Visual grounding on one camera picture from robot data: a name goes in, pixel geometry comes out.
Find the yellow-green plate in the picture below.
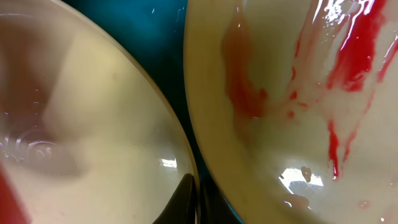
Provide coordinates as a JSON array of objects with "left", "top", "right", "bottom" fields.
[
  {"left": 184, "top": 0, "right": 397, "bottom": 223},
  {"left": 1, "top": 1, "right": 194, "bottom": 223}
]

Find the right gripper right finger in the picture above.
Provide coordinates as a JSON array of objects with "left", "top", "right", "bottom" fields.
[{"left": 199, "top": 177, "right": 242, "bottom": 224}]

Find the teal plastic tray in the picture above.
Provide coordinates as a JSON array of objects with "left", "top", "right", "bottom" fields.
[{"left": 62, "top": 0, "right": 246, "bottom": 224}]

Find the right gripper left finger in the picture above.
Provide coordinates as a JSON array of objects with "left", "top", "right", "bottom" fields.
[{"left": 153, "top": 173, "right": 197, "bottom": 224}]

